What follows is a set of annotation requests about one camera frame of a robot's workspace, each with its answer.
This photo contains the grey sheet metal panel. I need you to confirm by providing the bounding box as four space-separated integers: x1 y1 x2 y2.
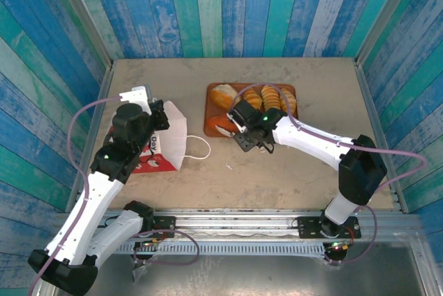
34 242 443 296

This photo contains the aluminium table side rail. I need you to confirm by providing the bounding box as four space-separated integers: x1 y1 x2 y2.
355 63 410 213
65 66 115 212

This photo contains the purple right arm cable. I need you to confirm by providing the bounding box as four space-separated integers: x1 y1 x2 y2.
230 82 428 266

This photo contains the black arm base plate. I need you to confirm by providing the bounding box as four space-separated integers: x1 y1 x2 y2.
152 215 177 239
297 215 362 241

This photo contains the black controller board with LEDs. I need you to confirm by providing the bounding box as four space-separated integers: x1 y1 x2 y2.
324 239 354 263
133 239 165 262

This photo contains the brown rectangular tray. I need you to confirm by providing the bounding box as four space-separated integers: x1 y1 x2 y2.
204 82 299 138

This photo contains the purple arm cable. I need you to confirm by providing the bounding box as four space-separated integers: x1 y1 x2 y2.
230 82 428 266
27 96 201 296

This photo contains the golden fake croissant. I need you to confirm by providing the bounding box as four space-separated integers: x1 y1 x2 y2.
242 89 264 110
261 84 282 112
280 87 298 117

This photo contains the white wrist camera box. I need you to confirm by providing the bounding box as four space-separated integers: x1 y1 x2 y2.
119 84 153 105
226 111 251 135

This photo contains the round tan fake bread bun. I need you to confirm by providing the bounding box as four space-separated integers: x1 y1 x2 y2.
210 83 239 110

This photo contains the orange-red fake bread loaf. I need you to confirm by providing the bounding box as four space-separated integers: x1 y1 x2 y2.
206 114 239 137

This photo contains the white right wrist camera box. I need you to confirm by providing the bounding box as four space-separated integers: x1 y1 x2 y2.
226 111 251 135

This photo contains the red and white paper bag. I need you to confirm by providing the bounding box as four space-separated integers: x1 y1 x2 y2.
109 100 212 175

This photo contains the aluminium corner post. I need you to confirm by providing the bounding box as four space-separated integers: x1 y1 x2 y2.
355 0 426 67
48 0 114 68

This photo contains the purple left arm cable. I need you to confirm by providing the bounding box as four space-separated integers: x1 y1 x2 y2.
27 96 201 296

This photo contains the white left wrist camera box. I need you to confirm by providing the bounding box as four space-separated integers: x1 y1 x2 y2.
119 84 153 105

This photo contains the white slotted cable duct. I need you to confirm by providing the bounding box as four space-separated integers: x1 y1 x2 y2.
116 241 327 258

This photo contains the aluminium mounting rail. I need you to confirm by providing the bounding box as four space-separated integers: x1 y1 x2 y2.
51 207 425 243

